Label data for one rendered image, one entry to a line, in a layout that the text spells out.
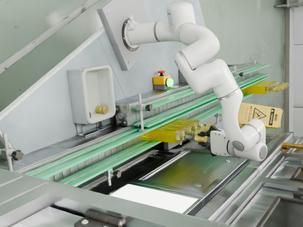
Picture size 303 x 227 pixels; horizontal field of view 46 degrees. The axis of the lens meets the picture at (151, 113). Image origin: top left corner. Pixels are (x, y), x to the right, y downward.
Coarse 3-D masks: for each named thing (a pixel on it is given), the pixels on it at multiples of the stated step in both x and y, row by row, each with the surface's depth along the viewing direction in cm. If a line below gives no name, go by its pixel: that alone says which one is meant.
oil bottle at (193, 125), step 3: (168, 123) 172; (171, 123) 171; (174, 123) 170; (177, 123) 169; (180, 123) 169; (183, 123) 168; (186, 123) 168; (189, 123) 167; (192, 123) 167; (195, 123) 168; (192, 126) 165; (195, 126) 166; (192, 129) 165
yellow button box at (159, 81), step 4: (156, 76) 195; (160, 76) 194; (164, 76) 192; (168, 76) 194; (156, 80) 193; (160, 80) 192; (164, 80) 191; (156, 84) 194; (160, 84) 192; (164, 84) 191; (156, 88) 194; (160, 88) 193; (164, 88) 192
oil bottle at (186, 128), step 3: (162, 126) 167; (165, 126) 166; (168, 126) 166; (171, 126) 165; (174, 126) 165; (177, 126) 164; (180, 126) 164; (183, 126) 164; (186, 126) 163; (189, 126) 164; (183, 129) 161; (186, 129) 161; (189, 129) 162; (186, 132) 160
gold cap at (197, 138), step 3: (195, 135) 153; (198, 135) 152; (195, 138) 152; (198, 138) 151; (201, 138) 151; (204, 138) 151; (195, 141) 153; (198, 141) 152; (201, 141) 151; (204, 141) 151
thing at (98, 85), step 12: (84, 72) 140; (96, 72) 156; (108, 72) 153; (84, 84) 141; (96, 84) 157; (108, 84) 155; (84, 96) 142; (96, 96) 157; (108, 96) 156; (108, 108) 158; (96, 120) 148
